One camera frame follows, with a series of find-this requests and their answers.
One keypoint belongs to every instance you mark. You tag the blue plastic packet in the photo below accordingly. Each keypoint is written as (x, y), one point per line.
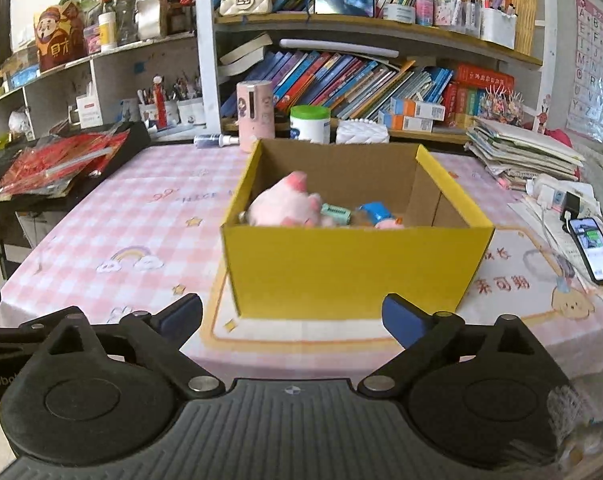
(376, 212)

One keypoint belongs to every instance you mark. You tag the mint green stapler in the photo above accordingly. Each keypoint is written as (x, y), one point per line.
(335, 215)

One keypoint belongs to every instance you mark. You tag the row of books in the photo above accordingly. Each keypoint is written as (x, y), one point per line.
(415, 94)

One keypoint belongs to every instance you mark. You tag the white quilted pouch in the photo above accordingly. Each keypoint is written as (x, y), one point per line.
(361, 131)

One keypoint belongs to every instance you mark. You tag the black Yamaha keyboard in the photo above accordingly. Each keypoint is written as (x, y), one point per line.
(138, 139)

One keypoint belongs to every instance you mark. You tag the smartphone on table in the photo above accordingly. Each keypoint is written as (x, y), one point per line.
(588, 237)

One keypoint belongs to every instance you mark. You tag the red fortune god box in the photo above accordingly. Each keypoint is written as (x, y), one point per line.
(59, 33)

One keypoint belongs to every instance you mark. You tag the white jar green lid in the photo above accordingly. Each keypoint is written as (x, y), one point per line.
(310, 123)

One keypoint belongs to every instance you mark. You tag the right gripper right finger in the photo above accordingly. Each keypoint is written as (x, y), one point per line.
(424, 337)

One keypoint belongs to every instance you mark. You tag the red decorations plastic bag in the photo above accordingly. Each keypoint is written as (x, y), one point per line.
(49, 167)

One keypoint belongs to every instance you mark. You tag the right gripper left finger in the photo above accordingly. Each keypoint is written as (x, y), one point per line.
(157, 340)

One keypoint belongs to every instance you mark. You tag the yellow cardboard box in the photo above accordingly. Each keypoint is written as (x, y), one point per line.
(428, 254)

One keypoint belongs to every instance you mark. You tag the pink checkered tablecloth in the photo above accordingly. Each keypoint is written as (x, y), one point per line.
(151, 233)

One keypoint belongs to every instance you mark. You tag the white shelf unit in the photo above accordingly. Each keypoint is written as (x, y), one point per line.
(99, 83)

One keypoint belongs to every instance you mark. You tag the stack of papers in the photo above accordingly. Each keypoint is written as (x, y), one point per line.
(513, 156)

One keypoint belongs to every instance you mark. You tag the pink plush toy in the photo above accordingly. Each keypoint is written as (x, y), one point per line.
(288, 203)

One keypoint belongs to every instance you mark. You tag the white pen holder cup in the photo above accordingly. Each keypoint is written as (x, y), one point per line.
(192, 112)

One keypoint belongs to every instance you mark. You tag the pink humidifier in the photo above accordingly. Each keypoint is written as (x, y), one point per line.
(255, 105)

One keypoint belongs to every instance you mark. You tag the blue spray bottle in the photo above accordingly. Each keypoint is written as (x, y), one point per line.
(215, 140)

